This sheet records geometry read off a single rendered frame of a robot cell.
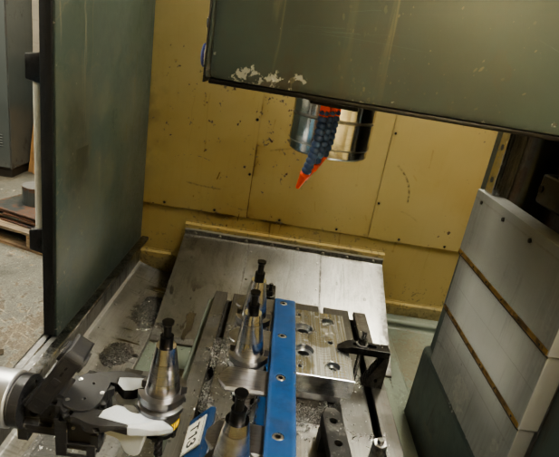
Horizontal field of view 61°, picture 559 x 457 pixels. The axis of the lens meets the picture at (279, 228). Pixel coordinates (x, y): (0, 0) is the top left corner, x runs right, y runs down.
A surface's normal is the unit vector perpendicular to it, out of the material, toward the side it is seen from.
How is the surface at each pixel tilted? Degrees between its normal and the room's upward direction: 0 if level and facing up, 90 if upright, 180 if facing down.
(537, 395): 90
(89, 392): 1
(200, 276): 24
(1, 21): 90
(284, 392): 0
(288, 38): 90
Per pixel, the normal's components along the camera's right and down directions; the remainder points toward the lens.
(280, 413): 0.16, -0.93
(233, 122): -0.03, 0.34
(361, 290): 0.13, -0.71
